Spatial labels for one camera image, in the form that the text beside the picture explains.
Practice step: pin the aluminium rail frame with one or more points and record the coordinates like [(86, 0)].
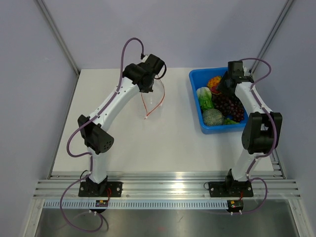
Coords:
[(167, 185)]

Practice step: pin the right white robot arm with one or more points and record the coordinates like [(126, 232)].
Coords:
[(259, 137)]

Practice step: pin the green cabbage toy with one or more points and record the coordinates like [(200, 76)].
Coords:
[(204, 96)]

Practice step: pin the clear zip bag orange zipper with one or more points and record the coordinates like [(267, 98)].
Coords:
[(153, 100)]

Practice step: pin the small green grape bunch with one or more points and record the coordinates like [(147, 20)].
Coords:
[(229, 121)]

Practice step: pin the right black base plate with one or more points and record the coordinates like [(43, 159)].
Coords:
[(236, 189)]

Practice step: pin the white slotted cable duct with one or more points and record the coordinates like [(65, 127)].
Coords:
[(137, 204)]

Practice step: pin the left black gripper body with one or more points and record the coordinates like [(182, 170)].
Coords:
[(145, 89)]

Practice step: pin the green cantaloupe melon toy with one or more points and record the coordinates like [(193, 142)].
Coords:
[(213, 117)]

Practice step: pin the orange toy pineapple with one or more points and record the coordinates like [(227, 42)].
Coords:
[(213, 82)]

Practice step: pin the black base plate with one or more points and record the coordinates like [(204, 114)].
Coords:
[(236, 189), (105, 189)]

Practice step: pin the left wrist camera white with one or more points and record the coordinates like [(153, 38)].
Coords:
[(144, 56)]

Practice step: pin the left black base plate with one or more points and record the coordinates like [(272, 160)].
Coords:
[(105, 189)]

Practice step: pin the dark purple grape bunch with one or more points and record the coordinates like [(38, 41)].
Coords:
[(230, 107)]

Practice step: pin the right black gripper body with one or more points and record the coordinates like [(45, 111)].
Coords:
[(223, 84)]

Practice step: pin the red grape bunch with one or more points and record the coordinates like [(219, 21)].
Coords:
[(215, 91)]

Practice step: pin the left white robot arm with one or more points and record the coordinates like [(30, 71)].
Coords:
[(136, 78)]

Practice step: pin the blue plastic bin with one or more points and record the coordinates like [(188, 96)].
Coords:
[(199, 78)]

